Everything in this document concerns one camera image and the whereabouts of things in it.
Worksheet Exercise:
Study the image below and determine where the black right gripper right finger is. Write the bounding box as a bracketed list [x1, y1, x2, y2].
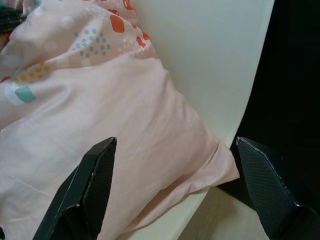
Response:
[235, 136, 320, 240]

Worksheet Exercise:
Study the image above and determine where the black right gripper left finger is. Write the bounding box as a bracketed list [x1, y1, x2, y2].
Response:
[32, 136, 118, 240]

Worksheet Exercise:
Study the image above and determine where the pink pillow with coloured dots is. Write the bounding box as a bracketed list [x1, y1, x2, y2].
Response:
[0, 0, 240, 240]

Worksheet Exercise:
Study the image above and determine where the white plastic chair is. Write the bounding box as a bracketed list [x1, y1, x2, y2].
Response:
[121, 0, 283, 240]

